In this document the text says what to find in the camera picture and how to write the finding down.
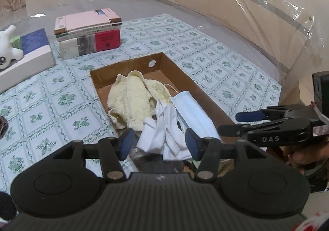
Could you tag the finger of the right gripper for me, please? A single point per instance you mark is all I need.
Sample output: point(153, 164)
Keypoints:
point(252, 116)
point(238, 130)

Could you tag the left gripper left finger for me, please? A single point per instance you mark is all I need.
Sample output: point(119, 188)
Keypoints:
point(111, 148)

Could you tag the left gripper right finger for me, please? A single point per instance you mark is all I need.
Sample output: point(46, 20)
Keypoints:
point(198, 146)

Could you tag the blue disposable face mask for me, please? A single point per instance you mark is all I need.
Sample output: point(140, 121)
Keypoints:
point(193, 115)

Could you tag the white cloth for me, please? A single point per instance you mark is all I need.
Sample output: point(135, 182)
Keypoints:
point(162, 135)

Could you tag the yellow fluffy towel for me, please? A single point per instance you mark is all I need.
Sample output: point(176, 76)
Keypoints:
point(133, 98)

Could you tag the purple velvet scrunchie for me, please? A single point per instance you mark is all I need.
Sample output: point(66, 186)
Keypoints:
point(3, 126)

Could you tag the black round foam pad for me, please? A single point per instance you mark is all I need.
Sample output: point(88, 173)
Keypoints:
point(7, 207)

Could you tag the person's hand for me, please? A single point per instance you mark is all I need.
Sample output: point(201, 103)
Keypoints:
point(299, 156)

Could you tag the floral patterned tablecloth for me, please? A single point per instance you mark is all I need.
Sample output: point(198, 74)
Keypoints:
point(50, 109)

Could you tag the open cardboard tray box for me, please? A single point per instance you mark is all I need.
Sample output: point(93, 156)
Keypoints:
point(157, 67)

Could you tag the stack of books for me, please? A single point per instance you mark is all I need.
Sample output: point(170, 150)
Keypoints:
point(87, 32)

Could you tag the long white blue box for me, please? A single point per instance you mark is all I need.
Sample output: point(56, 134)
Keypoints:
point(37, 57)

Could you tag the white plush bunny toy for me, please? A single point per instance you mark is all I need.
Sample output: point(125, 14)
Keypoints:
point(8, 53)

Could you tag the small green box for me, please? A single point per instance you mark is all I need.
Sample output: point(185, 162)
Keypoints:
point(16, 42)

